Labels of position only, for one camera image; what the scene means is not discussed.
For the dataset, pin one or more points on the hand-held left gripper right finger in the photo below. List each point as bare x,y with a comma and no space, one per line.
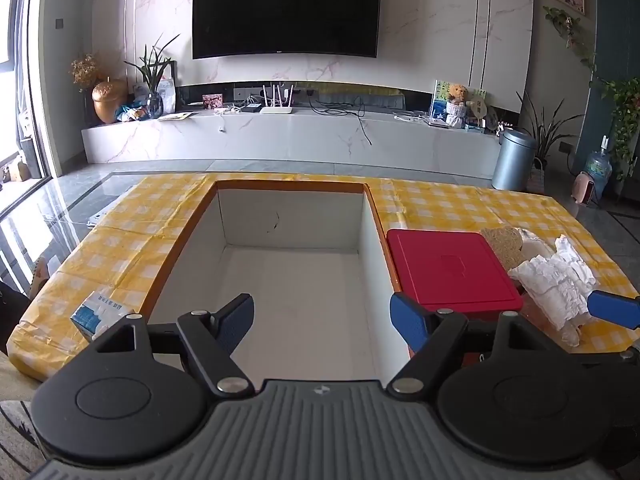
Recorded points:
407,317

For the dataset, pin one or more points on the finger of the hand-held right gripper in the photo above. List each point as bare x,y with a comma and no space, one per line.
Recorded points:
612,307
610,357

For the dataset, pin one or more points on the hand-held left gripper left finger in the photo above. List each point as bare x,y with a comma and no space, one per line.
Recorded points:
236,320

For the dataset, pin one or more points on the white ruffled cloth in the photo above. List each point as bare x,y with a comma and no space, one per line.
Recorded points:
555,280

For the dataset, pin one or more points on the red box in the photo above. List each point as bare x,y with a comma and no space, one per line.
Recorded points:
445,265

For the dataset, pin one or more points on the brown sponge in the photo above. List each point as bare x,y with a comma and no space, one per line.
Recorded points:
502,246

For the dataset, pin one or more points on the yellow checked tablecloth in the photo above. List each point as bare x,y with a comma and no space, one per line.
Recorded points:
450,205

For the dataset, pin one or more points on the pink heater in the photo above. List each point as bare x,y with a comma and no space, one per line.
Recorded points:
585,187

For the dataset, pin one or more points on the blue white tissue pack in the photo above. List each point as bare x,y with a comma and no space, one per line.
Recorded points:
102,312

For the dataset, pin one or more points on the blue water bottle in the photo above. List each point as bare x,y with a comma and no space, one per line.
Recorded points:
598,167

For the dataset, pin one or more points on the woven basket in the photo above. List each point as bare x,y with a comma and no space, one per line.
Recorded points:
537,177

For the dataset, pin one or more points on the silver trash can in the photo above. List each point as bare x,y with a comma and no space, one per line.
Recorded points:
512,160

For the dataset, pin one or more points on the long leaf potted plant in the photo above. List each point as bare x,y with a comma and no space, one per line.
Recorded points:
545,127

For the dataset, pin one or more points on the leafy green plant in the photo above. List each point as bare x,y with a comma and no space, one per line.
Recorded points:
625,110

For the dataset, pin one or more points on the yellow envelope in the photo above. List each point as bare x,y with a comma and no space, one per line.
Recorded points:
175,116

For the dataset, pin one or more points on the white router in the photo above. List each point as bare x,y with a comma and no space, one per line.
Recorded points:
276,109

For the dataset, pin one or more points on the pink photo card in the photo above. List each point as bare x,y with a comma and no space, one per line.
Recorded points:
212,101

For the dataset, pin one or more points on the brown teddy bear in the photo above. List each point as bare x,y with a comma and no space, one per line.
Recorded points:
457,97

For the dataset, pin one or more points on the green plant in blue vase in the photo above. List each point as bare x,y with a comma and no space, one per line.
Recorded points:
153,102

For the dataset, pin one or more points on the gold apple ornament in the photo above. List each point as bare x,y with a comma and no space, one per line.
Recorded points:
109,102

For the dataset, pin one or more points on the hanging vine plant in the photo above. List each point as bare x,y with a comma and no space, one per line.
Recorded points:
570,27

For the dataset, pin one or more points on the dried flower bunch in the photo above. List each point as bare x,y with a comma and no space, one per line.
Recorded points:
84,71

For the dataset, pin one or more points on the black television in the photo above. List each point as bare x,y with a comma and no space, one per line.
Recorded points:
285,5

